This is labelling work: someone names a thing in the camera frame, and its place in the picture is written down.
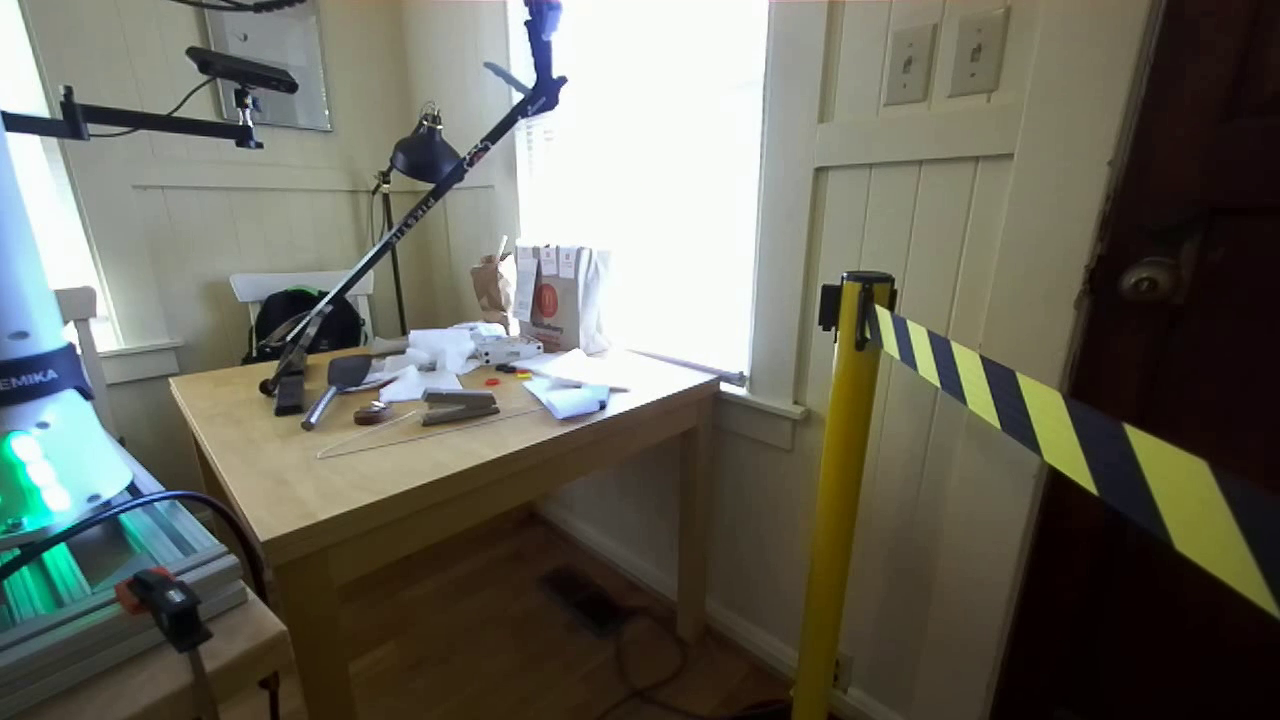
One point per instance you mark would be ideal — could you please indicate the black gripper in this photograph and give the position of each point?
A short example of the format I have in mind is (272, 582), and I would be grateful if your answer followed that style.
(540, 32)

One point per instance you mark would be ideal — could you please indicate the long black stick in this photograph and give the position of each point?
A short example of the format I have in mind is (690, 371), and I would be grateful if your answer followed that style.
(345, 291)

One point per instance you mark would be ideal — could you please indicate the small brown round object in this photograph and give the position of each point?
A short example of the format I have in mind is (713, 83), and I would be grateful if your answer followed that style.
(375, 414)

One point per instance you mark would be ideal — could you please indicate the black desk lamp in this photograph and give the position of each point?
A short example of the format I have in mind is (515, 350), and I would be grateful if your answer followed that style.
(429, 158)

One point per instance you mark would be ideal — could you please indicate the bright window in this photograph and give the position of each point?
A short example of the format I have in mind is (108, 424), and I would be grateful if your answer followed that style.
(664, 160)

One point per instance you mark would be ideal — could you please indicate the brown paper bag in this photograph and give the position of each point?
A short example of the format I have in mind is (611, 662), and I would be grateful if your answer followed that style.
(495, 287)

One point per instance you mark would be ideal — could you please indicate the crumpled white paper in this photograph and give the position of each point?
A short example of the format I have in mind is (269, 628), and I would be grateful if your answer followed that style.
(446, 347)

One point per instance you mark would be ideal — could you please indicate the white booklet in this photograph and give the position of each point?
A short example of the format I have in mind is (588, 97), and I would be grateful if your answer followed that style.
(566, 398)

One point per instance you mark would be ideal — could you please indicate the white wooden chair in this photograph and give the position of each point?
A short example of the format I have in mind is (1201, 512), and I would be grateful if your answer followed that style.
(303, 283)

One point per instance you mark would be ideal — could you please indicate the flat white paper sheet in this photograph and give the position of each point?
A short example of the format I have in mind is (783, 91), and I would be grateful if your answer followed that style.
(412, 391)

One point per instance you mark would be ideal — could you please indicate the grey stapler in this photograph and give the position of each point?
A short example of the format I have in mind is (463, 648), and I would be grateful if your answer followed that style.
(463, 405)

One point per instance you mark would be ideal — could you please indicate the black backpack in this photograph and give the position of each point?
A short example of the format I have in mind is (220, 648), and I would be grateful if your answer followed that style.
(315, 326)

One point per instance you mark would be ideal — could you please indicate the long black remote control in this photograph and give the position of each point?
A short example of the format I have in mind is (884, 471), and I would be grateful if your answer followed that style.
(290, 393)

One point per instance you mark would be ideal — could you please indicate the light wooden table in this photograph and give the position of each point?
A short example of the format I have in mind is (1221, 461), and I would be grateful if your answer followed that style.
(403, 481)

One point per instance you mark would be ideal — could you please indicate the white wooden furniture piece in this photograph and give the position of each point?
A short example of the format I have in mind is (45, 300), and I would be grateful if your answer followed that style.
(76, 323)

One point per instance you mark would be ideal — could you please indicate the yellow black barrier tape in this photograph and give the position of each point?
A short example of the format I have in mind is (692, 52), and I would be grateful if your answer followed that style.
(1066, 441)

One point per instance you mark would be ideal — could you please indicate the round metal door knob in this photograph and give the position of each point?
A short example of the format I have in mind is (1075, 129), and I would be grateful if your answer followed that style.
(1145, 283)

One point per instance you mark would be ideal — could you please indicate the orange black clamp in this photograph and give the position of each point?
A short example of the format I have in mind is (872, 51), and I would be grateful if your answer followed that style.
(165, 602)

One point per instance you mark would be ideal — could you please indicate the dark brown door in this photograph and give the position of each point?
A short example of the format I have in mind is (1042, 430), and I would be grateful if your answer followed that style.
(1201, 203)

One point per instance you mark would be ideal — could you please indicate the grey wall panel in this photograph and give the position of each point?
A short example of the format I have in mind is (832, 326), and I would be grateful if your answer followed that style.
(285, 43)

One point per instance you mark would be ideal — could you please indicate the black camera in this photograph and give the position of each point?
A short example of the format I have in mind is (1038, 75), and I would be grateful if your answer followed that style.
(242, 69)

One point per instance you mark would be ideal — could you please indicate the beige light switch plate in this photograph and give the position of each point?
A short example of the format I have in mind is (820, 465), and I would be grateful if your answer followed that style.
(976, 52)
(909, 63)

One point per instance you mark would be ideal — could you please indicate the yellow stanchion post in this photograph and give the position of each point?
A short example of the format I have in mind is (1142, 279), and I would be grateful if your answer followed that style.
(842, 506)

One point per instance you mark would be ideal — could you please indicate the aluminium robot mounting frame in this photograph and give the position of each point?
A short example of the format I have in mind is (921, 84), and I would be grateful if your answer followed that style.
(120, 586)

